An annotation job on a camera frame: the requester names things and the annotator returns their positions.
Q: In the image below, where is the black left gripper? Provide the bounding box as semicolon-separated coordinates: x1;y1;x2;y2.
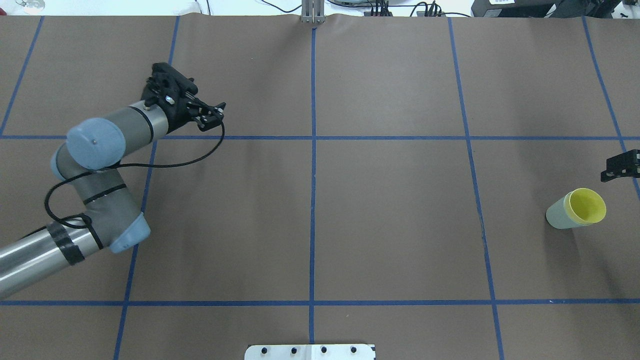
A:
141;63;227;135

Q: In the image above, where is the yellow plastic cup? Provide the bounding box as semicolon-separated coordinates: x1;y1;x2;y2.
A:
563;187;607;226

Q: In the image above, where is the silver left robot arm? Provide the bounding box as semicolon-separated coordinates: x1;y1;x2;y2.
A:
0;63;227;300

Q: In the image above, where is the light green plastic cup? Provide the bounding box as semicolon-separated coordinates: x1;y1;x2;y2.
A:
545;191;593;230

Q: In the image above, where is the clear glass object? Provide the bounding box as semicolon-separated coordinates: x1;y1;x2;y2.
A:
14;0;46;15

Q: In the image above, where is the black rectangular box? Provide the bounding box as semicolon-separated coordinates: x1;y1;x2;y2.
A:
471;0;557;18

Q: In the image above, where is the aluminium frame post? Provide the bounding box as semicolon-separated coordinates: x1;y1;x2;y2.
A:
301;0;326;24

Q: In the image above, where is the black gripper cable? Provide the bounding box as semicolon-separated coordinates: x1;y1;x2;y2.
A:
44;107;226;230

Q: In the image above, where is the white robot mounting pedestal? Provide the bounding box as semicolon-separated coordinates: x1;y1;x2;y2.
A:
244;343;377;360

